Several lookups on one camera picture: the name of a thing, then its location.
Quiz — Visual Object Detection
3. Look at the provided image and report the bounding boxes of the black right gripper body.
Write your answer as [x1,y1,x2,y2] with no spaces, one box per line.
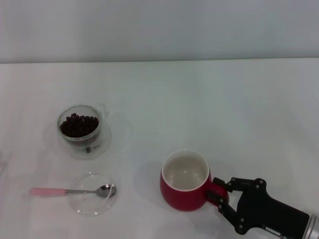
[234,185,310,236]

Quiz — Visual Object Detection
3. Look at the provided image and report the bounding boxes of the clear glass lid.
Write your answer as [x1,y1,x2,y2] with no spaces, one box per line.
[69,172,118,218]

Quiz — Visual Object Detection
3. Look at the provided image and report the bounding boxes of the pink-handled metal spoon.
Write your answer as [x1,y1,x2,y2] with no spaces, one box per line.
[28,184,117,199]

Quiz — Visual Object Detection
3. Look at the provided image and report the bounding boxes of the coffee beans pile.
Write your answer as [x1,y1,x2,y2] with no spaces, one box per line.
[59,113,100,138]

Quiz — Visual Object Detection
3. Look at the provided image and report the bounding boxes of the red ceramic mug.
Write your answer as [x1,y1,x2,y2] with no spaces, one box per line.
[159,148,231,212]

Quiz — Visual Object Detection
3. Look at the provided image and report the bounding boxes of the double-walled clear glass cup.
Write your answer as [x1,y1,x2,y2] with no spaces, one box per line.
[56,103,112,160]

